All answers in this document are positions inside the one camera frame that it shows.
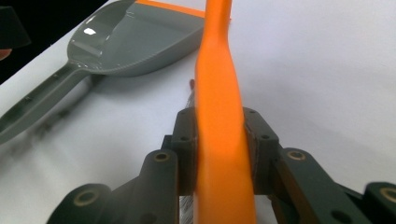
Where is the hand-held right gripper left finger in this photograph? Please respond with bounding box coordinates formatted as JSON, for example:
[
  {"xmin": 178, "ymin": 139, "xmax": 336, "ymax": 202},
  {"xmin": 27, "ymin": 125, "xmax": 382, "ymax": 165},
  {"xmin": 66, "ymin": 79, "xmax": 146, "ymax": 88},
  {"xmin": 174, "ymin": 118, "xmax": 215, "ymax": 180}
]
[{"xmin": 162, "ymin": 106, "xmax": 199, "ymax": 197}]

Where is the grey dustpan with orange lip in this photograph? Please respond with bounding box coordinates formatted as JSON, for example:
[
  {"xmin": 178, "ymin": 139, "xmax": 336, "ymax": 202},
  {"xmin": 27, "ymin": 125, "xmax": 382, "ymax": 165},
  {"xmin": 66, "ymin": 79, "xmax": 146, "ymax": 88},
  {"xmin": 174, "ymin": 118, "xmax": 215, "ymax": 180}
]
[{"xmin": 0, "ymin": 0, "xmax": 206, "ymax": 146}]

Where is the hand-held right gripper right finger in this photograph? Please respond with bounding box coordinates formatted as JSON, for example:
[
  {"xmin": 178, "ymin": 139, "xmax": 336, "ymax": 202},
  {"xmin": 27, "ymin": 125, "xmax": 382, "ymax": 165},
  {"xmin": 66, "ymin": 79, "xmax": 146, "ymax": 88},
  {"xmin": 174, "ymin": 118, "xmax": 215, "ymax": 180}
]
[{"xmin": 242, "ymin": 106, "xmax": 283, "ymax": 196}]

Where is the orange brush with grey bristles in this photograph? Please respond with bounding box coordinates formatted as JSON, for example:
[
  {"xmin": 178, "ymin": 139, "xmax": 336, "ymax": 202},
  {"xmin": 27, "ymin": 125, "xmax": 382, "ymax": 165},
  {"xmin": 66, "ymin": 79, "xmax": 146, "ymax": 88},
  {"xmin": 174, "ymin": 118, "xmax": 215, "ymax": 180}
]
[{"xmin": 178, "ymin": 0, "xmax": 258, "ymax": 224}]

